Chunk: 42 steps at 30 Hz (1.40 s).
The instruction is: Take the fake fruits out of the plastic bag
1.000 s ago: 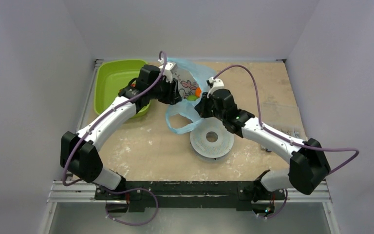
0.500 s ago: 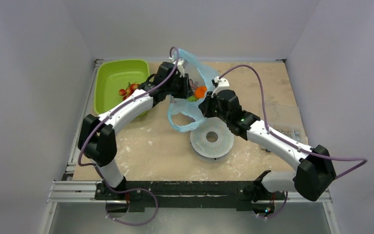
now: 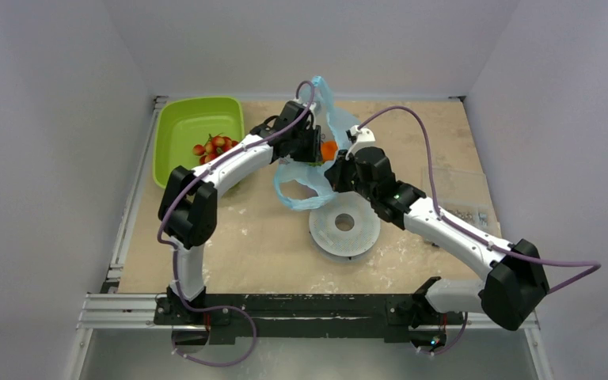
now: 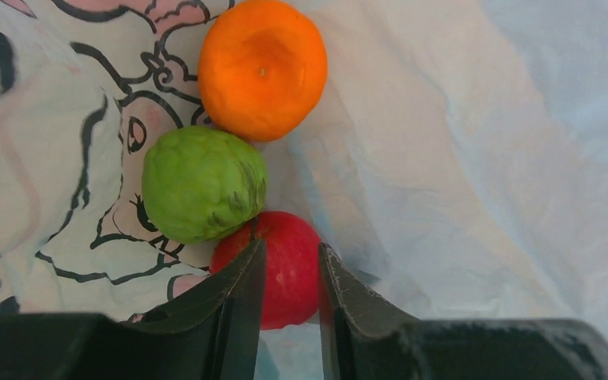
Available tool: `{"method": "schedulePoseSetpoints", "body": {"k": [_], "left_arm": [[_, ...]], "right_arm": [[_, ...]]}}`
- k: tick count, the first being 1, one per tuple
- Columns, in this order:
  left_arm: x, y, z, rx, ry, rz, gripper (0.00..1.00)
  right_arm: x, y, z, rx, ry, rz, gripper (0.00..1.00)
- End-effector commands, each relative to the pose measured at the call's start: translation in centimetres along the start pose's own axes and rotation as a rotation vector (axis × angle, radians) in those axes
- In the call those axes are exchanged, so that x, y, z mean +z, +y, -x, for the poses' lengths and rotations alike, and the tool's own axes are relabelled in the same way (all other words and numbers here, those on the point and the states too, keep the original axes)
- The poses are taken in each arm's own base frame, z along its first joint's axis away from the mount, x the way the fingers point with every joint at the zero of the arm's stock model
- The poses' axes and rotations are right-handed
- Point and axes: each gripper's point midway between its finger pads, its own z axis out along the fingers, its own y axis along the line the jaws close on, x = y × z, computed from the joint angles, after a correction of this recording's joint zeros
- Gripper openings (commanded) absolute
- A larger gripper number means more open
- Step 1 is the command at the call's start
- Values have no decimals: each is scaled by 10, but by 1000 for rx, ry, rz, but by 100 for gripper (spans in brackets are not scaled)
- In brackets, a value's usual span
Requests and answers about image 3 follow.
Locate orange fake fruit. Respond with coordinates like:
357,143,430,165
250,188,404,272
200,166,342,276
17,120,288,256
321,140,338,162

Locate blue plastic bag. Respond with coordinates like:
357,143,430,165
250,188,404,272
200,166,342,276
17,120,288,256
273,76,360,211

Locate red fake fruits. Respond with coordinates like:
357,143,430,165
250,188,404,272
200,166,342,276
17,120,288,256
192,135,238,165

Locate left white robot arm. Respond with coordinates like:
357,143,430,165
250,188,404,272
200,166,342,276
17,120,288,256
157,101,321,324

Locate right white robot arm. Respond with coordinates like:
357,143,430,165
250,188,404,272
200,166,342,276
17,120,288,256
325,147,550,331

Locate white perforated filament spool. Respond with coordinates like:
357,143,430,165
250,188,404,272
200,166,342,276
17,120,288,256
309,192,381,263

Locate green plastic tub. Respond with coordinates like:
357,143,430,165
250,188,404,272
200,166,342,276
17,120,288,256
152,97,245,188

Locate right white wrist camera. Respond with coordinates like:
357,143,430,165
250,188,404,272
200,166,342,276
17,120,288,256
345,125,375,161

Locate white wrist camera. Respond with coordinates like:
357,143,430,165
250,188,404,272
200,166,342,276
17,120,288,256
345,125,375,161
303,100,321,129

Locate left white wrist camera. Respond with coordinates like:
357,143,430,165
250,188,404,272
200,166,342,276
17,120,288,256
303,100,321,129

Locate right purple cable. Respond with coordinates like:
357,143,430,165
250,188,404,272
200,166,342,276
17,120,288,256
359,105,602,358

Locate purple cable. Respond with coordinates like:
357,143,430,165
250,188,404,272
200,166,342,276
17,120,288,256
157,80,317,368
359,105,602,358

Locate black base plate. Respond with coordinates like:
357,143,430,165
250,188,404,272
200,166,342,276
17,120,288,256
154,292,463,348

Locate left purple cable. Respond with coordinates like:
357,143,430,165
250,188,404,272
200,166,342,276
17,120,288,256
157,80,317,368

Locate aluminium frame rail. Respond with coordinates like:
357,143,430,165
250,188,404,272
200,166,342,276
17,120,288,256
75,294,540,330

